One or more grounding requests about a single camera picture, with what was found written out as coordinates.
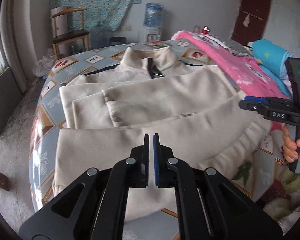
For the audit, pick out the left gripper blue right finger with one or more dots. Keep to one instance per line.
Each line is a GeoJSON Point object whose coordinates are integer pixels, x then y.
{"type": "Point", "coordinates": [199, 212]}

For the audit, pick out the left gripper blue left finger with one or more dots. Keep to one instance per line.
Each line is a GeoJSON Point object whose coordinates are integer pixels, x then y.
{"type": "Point", "coordinates": [112, 190]}

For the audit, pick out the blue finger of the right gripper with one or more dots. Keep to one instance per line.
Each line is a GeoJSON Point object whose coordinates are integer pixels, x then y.
{"type": "Point", "coordinates": [254, 99]}
{"type": "Point", "coordinates": [251, 105]}

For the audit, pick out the cream zip-up jacket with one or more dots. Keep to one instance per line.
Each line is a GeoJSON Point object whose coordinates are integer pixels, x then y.
{"type": "Point", "coordinates": [194, 109]}

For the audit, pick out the person's right hand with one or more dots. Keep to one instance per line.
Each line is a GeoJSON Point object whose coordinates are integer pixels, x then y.
{"type": "Point", "coordinates": [289, 146]}

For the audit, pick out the pink floral blanket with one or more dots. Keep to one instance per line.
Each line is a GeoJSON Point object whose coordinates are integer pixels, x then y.
{"type": "Point", "coordinates": [243, 69]}

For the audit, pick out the blue folded blanket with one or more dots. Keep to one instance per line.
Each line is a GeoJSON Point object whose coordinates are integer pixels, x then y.
{"type": "Point", "coordinates": [272, 61]}

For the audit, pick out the patterned blue bed sheet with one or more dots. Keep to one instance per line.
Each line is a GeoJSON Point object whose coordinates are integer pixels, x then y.
{"type": "Point", "coordinates": [49, 119]}

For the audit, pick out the dark red door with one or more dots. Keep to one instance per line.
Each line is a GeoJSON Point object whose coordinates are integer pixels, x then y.
{"type": "Point", "coordinates": [251, 21]}

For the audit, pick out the red thermos bottle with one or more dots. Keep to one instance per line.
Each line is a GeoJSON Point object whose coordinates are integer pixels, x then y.
{"type": "Point", "coordinates": [205, 30]}

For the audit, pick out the white water dispenser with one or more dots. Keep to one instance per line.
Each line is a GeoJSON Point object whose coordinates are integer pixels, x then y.
{"type": "Point", "coordinates": [153, 34]}

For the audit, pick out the black rice cooker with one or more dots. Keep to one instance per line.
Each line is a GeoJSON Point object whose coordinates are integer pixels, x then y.
{"type": "Point", "coordinates": [117, 40]}

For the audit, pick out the empty water jug on floor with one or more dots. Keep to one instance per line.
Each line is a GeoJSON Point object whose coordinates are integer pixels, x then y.
{"type": "Point", "coordinates": [98, 37]}

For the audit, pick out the white plastic bag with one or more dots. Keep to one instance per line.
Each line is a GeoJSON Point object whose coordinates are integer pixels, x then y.
{"type": "Point", "coordinates": [45, 64]}

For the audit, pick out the green drink can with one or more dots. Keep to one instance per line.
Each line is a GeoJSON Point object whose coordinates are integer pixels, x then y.
{"type": "Point", "coordinates": [73, 49]}

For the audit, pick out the dark grey low cabinet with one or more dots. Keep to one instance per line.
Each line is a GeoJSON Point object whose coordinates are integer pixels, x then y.
{"type": "Point", "coordinates": [10, 97]}

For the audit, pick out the wooden chair black seat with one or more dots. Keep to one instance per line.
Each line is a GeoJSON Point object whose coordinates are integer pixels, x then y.
{"type": "Point", "coordinates": [71, 36]}

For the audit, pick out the grey curtain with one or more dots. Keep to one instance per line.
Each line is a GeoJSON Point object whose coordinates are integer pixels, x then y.
{"type": "Point", "coordinates": [17, 42]}

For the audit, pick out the wall power socket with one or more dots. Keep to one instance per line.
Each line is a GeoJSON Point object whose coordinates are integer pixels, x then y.
{"type": "Point", "coordinates": [126, 28]}

